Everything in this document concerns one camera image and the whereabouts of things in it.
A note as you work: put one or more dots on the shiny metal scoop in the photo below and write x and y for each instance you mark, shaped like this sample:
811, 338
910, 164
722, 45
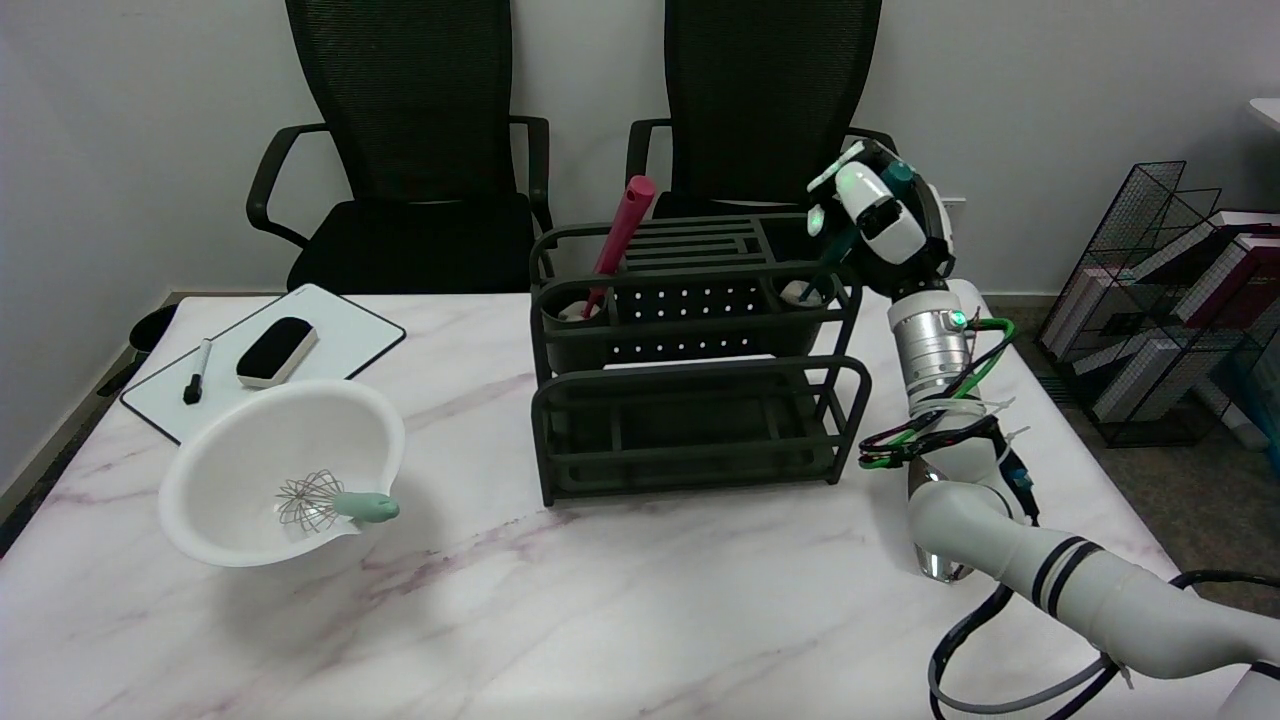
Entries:
940, 565

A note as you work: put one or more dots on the black floor stand base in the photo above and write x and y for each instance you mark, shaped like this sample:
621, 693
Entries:
150, 325

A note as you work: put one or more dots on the black mesh office chair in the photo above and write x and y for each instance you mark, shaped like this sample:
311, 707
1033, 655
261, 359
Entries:
770, 100
400, 100

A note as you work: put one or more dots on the white furniture corner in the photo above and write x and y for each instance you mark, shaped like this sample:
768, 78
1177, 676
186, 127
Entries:
1268, 112

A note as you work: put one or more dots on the black whiteboard eraser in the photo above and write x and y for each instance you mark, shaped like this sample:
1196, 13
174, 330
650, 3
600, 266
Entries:
275, 345

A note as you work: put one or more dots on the black marker pen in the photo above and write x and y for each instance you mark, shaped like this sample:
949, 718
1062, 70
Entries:
197, 375

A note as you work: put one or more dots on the white grey book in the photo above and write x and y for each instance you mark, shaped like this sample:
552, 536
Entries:
1140, 372

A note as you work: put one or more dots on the dark maroon book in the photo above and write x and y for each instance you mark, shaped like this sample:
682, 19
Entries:
1240, 285

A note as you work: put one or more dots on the white mixing bowl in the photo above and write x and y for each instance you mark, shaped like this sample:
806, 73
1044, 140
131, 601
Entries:
250, 440

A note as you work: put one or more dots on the pink sponge bottle brush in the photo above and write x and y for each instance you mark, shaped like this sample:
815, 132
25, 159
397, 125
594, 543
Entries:
625, 225

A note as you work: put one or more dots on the small white whiteboard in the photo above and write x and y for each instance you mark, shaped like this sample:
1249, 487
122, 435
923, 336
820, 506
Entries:
340, 340

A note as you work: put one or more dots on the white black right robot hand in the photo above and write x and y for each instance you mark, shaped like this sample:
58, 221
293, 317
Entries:
885, 225

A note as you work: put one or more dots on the white flat drip tray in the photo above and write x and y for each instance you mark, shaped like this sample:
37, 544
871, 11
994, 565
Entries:
690, 362

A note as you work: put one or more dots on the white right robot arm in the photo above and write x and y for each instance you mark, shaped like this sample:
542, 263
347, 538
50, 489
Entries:
1000, 520

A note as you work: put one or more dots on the blue sponge bottle brush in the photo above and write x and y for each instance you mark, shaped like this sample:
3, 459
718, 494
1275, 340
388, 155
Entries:
835, 262

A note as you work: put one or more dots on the dark green dish rack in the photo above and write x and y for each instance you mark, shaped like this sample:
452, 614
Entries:
680, 322

